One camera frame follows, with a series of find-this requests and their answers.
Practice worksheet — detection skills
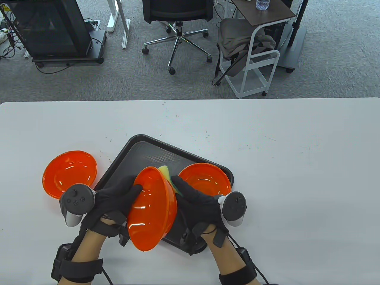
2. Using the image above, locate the grey stand base black pole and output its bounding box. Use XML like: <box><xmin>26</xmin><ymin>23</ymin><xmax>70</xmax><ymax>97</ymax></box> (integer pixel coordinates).
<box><xmin>278</xmin><ymin>0</ymin><xmax>308</xmax><ymax>73</ymax></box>

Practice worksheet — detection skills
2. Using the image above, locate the person's right hand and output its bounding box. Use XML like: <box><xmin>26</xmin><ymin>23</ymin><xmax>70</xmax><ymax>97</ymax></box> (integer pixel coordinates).
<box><xmin>171</xmin><ymin>176</ymin><xmax>230</xmax><ymax>238</ymax></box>

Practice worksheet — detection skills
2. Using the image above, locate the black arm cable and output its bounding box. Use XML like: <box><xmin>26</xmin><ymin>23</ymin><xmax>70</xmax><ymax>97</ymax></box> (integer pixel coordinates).
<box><xmin>227</xmin><ymin>235</ymin><xmax>269</xmax><ymax>285</ymax></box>
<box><xmin>102</xmin><ymin>267</ymin><xmax>115</xmax><ymax>285</ymax></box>

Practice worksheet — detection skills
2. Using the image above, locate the black forearm strap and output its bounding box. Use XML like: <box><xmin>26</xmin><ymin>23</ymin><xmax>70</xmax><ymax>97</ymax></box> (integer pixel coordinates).
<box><xmin>219</xmin><ymin>248</ymin><xmax>258</xmax><ymax>285</ymax></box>
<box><xmin>51</xmin><ymin>243</ymin><xmax>104</xmax><ymax>282</ymax></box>

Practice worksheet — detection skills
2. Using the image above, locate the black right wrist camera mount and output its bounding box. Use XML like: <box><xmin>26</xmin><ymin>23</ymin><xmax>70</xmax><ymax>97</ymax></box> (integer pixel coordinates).
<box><xmin>180</xmin><ymin>223</ymin><xmax>227</xmax><ymax>253</ymax></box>

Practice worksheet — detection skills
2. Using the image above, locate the black left forearm strap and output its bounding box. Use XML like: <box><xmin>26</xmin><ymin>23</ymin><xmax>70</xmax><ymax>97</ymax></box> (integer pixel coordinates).
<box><xmin>51</xmin><ymin>243</ymin><xmax>104</xmax><ymax>282</ymax></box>

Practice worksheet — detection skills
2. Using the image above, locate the black office chair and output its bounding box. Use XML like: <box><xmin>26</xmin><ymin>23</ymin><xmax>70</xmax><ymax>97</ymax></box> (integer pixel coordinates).
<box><xmin>142</xmin><ymin>0</ymin><xmax>214</xmax><ymax>75</ymax></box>

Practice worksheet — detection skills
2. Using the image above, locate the grey jacket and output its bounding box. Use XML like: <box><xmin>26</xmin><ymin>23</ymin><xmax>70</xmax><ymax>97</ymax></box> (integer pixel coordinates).
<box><xmin>212</xmin><ymin>18</ymin><xmax>277</xmax><ymax>86</ymax></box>

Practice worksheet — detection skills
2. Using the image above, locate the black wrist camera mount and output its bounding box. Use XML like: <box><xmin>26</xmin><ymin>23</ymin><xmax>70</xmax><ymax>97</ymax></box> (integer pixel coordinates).
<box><xmin>98</xmin><ymin>212</ymin><xmax>131</xmax><ymax>247</ymax></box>
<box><xmin>180</xmin><ymin>223</ymin><xmax>227</xmax><ymax>253</ymax></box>

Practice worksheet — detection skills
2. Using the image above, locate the tangle of floor cables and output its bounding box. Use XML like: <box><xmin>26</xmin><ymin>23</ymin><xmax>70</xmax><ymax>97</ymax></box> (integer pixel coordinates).
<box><xmin>0</xmin><ymin>4</ymin><xmax>26</xmax><ymax>60</ymax></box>

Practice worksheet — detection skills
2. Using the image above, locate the person's left forearm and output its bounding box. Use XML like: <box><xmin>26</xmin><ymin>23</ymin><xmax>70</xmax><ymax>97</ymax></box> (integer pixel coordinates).
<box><xmin>56</xmin><ymin>230</ymin><xmax>104</xmax><ymax>285</ymax></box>

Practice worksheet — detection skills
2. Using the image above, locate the black tray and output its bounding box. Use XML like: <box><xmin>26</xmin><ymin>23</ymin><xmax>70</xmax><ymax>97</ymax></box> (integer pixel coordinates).
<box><xmin>98</xmin><ymin>134</ymin><xmax>234</xmax><ymax>256</ymax></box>

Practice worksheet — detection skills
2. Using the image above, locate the white aluminium foot bar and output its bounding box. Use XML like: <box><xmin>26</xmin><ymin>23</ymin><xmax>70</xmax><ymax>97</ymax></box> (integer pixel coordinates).
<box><xmin>121</xmin><ymin>18</ymin><xmax>131</xmax><ymax>49</ymax></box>

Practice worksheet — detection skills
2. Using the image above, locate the person's left hand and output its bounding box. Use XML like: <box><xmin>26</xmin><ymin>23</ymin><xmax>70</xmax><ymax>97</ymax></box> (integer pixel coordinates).
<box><xmin>80</xmin><ymin>175</ymin><xmax>143</xmax><ymax>233</ymax></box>

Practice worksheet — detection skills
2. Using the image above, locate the grey left hand controller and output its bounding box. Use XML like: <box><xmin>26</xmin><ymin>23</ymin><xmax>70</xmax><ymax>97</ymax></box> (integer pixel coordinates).
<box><xmin>59</xmin><ymin>184</ymin><xmax>96</xmax><ymax>227</ymax></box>

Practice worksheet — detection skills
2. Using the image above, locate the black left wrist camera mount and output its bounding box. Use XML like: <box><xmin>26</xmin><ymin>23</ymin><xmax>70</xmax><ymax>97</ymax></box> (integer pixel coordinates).
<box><xmin>98</xmin><ymin>212</ymin><xmax>131</xmax><ymax>247</ymax></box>

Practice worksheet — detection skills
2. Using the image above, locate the black right forearm strap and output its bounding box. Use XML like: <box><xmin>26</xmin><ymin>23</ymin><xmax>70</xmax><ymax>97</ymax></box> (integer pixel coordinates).
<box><xmin>219</xmin><ymin>248</ymin><xmax>258</xmax><ymax>285</ymax></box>

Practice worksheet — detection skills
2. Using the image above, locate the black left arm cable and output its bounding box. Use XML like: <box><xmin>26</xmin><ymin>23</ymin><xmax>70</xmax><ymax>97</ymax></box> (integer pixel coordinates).
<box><xmin>102</xmin><ymin>267</ymin><xmax>115</xmax><ymax>285</ymax></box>

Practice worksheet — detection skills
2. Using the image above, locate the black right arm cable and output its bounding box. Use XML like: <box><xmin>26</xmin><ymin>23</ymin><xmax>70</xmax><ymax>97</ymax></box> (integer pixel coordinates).
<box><xmin>227</xmin><ymin>235</ymin><xmax>269</xmax><ymax>285</ymax></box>

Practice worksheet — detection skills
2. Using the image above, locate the white cart with wood top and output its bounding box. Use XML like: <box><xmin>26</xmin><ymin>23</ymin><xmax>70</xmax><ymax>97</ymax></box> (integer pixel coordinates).
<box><xmin>221</xmin><ymin>0</ymin><xmax>297</xmax><ymax>99</ymax></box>

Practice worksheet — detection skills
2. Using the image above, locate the black rolling display cabinet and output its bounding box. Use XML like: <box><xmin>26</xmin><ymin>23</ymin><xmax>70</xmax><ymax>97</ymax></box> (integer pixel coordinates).
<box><xmin>0</xmin><ymin>0</ymin><xmax>107</xmax><ymax>66</ymax></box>

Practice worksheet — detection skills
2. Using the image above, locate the orange bowl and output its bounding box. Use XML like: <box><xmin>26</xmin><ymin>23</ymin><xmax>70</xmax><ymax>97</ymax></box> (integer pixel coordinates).
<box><xmin>127</xmin><ymin>166</ymin><xmax>178</xmax><ymax>252</ymax></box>
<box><xmin>178</xmin><ymin>163</ymin><xmax>231</xmax><ymax>196</ymax></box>
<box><xmin>42</xmin><ymin>151</ymin><xmax>98</xmax><ymax>199</ymax></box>

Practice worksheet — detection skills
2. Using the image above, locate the white desk leg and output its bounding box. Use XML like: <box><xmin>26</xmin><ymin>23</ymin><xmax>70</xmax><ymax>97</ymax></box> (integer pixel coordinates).
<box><xmin>106</xmin><ymin>0</ymin><xmax>124</xmax><ymax>33</ymax></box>

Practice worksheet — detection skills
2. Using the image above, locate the green yellow sponge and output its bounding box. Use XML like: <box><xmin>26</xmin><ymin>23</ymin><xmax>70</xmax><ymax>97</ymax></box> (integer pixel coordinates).
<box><xmin>158</xmin><ymin>165</ymin><xmax>183</xmax><ymax>197</ymax></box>

